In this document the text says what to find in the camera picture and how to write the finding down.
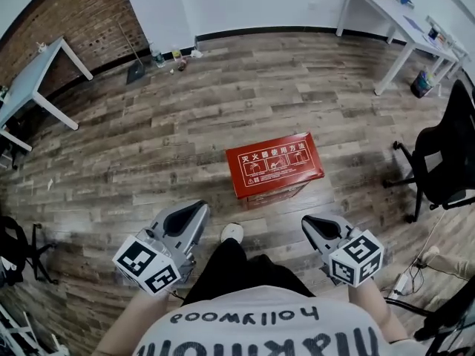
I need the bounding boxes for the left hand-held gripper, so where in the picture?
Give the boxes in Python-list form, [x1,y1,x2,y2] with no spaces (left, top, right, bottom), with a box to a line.
[112,200,211,296]

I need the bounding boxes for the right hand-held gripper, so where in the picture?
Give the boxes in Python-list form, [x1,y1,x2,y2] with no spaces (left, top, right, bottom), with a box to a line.
[301,214,385,288]

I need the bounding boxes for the red fire extinguisher box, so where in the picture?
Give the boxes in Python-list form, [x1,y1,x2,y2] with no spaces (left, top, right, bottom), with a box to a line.
[225,131,326,211]

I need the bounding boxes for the person's left forearm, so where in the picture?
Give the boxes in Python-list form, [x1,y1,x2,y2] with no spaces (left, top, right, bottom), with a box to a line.
[95,289,183,356]

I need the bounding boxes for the person's right forearm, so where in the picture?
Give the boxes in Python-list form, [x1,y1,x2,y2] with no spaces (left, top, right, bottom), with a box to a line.
[347,278,409,344]

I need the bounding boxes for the white power strip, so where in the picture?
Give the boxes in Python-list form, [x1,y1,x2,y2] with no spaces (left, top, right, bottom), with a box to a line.
[392,272,410,297]

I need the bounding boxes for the person's white shoe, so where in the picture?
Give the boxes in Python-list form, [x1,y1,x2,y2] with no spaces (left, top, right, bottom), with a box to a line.
[220,222,245,244]

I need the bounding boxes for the person's black trousers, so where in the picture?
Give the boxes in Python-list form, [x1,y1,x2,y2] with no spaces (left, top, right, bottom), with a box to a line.
[183,237,316,306]

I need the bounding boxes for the black chair base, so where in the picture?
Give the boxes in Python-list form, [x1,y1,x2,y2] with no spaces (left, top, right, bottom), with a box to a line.
[384,283,475,356]

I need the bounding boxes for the person's white printed shirt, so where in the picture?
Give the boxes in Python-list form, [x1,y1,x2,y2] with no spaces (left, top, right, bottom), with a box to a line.
[131,286,431,356]

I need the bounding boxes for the black mesh office chair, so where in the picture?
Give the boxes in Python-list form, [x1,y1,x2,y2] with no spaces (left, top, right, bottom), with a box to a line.
[383,79,475,224]

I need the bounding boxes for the black swivel chair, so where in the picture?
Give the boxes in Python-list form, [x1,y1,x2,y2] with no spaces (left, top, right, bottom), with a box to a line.
[0,215,59,288]

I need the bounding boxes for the broom with dustpan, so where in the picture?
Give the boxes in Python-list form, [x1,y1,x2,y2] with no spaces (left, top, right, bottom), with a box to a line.
[117,22,146,85]

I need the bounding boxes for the dark waste bin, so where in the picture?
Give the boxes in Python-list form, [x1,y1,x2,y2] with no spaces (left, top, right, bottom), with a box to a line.
[410,70,437,99]

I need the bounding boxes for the clear water bottle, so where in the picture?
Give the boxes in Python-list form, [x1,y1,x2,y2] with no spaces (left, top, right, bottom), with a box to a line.
[149,42,166,69]

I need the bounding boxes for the white table with square legs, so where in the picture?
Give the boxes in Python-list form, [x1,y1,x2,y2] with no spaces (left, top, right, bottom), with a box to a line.
[0,36,94,152]

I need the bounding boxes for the narrow white table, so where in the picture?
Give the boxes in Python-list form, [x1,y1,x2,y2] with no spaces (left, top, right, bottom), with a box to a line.
[425,15,472,81]

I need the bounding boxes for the long white table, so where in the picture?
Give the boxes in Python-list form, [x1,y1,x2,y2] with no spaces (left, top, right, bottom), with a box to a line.
[335,0,461,96]

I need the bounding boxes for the black power cable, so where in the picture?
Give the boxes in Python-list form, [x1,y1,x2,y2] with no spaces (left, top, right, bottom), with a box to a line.
[402,257,428,296]

